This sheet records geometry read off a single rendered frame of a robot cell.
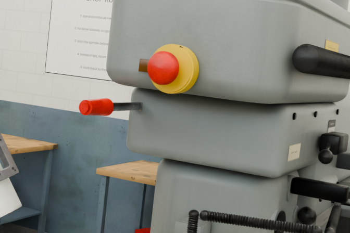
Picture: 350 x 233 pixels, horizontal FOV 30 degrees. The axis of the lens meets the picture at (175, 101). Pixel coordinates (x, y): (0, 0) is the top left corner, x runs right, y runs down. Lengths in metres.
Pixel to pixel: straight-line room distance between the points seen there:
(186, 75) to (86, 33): 5.41
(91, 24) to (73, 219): 1.84
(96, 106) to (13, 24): 5.89
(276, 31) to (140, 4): 0.18
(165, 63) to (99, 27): 5.35
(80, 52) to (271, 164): 5.39
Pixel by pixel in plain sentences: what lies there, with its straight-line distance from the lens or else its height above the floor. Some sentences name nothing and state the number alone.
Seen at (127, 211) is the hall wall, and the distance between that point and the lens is 6.00.
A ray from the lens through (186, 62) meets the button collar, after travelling 0.78.
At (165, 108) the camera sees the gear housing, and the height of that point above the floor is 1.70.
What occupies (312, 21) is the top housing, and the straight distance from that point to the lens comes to 0.88.
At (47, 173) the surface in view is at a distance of 6.26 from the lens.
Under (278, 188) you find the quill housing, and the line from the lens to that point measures 0.96.
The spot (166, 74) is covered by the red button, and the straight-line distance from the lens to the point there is 0.76.
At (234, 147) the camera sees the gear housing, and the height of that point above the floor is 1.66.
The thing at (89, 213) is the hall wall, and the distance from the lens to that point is 6.21.
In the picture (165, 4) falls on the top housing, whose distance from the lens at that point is 0.82.
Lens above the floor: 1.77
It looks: 3 degrees down
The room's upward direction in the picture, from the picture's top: 6 degrees clockwise
